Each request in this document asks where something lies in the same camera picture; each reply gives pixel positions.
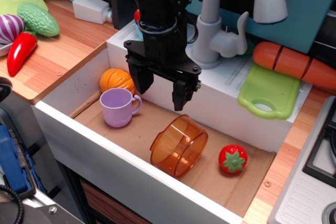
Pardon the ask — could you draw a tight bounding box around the green toy bitter gourd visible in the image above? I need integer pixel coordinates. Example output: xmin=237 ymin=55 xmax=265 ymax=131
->
xmin=17 ymin=3 xmax=60 ymax=37

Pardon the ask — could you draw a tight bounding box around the orange transparent plastic pot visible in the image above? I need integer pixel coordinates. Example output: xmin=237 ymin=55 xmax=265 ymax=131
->
xmin=150 ymin=115 xmax=208 ymax=179

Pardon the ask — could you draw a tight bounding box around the orange toy carrot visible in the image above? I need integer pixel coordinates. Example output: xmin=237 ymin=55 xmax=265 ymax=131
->
xmin=253 ymin=41 xmax=335 ymax=92

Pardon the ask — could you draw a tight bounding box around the grey toy stove top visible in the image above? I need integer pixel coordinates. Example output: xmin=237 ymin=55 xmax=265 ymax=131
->
xmin=268 ymin=96 xmax=335 ymax=223

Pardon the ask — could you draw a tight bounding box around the red toy chili pepper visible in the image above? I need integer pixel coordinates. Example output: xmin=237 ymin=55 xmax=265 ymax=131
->
xmin=7 ymin=31 xmax=38 ymax=77

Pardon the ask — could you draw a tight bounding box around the green plastic cutting board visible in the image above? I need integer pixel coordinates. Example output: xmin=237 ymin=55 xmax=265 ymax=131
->
xmin=237 ymin=63 xmax=301 ymax=120

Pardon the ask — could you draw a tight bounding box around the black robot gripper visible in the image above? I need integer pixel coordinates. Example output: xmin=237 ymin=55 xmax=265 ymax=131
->
xmin=123 ymin=16 xmax=202 ymax=112

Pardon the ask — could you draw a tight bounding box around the red toy tomato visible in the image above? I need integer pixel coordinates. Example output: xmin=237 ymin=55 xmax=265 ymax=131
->
xmin=218 ymin=144 xmax=248 ymax=173

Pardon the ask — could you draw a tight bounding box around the white toy sink basin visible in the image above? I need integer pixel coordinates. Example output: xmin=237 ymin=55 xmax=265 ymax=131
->
xmin=33 ymin=23 xmax=312 ymax=223

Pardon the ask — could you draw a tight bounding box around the black cable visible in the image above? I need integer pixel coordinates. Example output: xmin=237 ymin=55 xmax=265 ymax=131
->
xmin=0 ymin=184 xmax=25 ymax=224

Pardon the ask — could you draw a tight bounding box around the purple striped toy onion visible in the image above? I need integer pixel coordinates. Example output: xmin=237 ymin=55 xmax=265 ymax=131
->
xmin=1 ymin=14 xmax=25 ymax=45

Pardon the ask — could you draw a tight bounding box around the lilac plastic mug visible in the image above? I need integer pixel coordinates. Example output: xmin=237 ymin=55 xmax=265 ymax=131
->
xmin=100 ymin=88 xmax=142 ymax=128

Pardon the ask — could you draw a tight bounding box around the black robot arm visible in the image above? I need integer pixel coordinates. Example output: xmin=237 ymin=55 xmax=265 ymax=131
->
xmin=124 ymin=0 xmax=201 ymax=111

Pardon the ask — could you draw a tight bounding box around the white lamp shade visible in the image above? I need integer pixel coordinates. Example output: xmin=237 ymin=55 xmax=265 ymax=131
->
xmin=253 ymin=0 xmax=288 ymax=25

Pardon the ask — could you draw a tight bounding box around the orange toy pumpkin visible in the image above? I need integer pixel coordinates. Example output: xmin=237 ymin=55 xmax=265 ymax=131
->
xmin=99 ymin=68 xmax=135 ymax=95

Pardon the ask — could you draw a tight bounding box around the grey toy faucet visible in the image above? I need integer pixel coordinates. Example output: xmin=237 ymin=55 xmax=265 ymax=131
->
xmin=190 ymin=0 xmax=249 ymax=69

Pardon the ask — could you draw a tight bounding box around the white toy bottle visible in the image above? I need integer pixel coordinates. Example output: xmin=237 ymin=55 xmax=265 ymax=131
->
xmin=72 ymin=0 xmax=113 ymax=24

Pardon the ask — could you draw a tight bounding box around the light green plastic plate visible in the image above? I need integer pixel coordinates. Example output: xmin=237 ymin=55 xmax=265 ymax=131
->
xmin=0 ymin=0 xmax=48 ymax=15

